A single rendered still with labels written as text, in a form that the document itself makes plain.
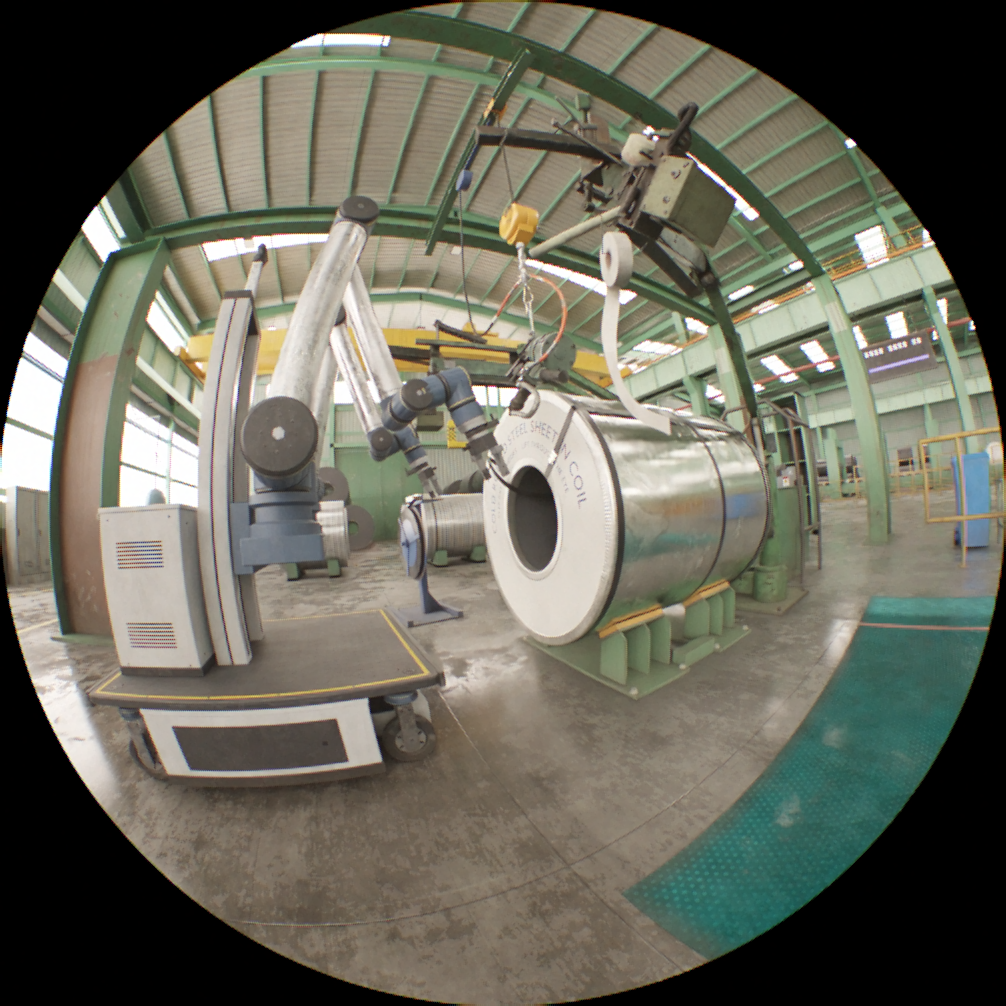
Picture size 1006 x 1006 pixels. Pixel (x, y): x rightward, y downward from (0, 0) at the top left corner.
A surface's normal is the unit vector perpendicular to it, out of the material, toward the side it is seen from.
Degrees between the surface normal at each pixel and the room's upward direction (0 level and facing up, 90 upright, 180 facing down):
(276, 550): 90
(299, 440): 90
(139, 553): 90
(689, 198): 145
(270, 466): 96
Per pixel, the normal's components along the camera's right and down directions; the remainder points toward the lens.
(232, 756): 0.47, -0.07
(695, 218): 0.29, 0.77
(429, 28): 0.08, 1.00
